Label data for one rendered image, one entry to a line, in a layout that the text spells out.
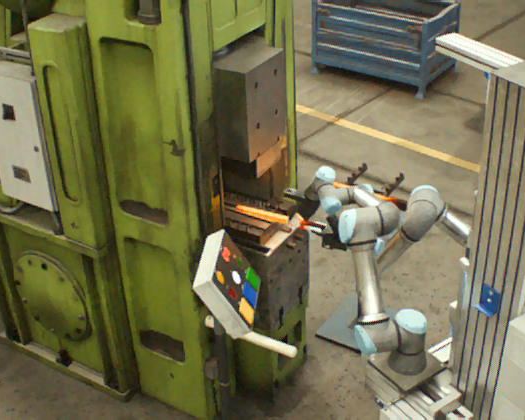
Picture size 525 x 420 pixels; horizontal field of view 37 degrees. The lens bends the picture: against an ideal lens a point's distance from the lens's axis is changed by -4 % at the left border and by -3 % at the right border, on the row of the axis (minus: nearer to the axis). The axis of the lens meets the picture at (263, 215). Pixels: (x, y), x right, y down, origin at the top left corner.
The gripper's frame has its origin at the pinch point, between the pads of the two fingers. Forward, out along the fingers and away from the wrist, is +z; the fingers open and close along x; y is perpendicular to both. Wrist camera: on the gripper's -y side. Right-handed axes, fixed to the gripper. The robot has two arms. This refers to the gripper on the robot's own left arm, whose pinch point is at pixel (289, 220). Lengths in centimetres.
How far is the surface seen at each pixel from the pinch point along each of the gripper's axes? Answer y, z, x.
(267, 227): -5.6, 6.3, -5.8
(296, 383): 50, 87, 2
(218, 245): -10, -16, -53
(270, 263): 5.7, 14.1, -14.1
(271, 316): 20.2, 40.1, -14.9
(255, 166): -22.7, -23.1, -12.4
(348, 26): -106, 117, 371
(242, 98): -40, -51, -17
